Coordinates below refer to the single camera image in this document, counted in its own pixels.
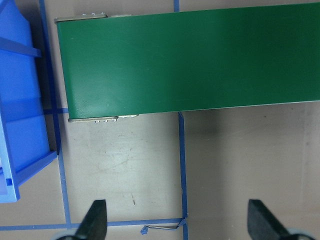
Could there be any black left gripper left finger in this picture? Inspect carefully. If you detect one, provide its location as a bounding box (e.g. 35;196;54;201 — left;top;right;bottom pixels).
74;199;107;240

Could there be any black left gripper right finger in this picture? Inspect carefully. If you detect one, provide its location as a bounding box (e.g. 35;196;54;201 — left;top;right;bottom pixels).
247;199;291;240

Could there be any blue left storage bin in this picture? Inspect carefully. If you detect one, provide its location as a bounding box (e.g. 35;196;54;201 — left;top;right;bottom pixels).
0;0;57;204

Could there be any green conveyor belt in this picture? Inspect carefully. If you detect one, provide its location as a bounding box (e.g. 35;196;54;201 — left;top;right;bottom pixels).
55;2;320;122

